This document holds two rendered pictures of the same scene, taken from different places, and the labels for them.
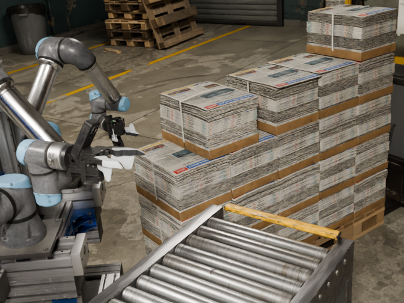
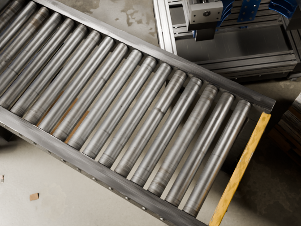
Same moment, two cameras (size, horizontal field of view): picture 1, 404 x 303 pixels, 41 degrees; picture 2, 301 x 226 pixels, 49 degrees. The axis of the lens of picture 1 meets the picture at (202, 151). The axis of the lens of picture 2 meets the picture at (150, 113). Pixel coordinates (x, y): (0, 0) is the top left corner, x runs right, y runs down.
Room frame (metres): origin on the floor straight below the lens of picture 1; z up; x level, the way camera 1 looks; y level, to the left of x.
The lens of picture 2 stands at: (1.33, -0.50, 1.88)
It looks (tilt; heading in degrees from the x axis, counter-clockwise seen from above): 66 degrees down; 89
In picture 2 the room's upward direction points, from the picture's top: 6 degrees counter-clockwise
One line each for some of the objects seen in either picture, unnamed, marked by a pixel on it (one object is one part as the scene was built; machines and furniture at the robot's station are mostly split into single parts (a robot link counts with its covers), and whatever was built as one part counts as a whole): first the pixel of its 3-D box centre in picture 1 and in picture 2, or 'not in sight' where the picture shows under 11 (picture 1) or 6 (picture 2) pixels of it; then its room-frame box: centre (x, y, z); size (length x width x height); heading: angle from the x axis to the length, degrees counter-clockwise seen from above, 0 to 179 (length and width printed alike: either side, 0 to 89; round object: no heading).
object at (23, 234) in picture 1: (21, 223); not in sight; (1.62, 0.64, 0.87); 0.15 x 0.15 x 0.10
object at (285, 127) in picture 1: (271, 114); not in sight; (2.56, -0.36, 0.86); 0.38 x 0.29 x 0.04; 35
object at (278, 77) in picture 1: (273, 75); not in sight; (2.55, -0.38, 1.06); 0.37 x 0.29 x 0.01; 35
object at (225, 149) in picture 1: (223, 141); not in sight; (2.25, -0.10, 0.86); 0.29 x 0.16 x 0.04; 125
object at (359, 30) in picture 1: (347, 123); not in sight; (2.90, -0.85, 0.65); 0.39 x 0.30 x 1.29; 35
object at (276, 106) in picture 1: (270, 97); not in sight; (2.57, -0.36, 0.95); 0.38 x 0.29 x 0.23; 35
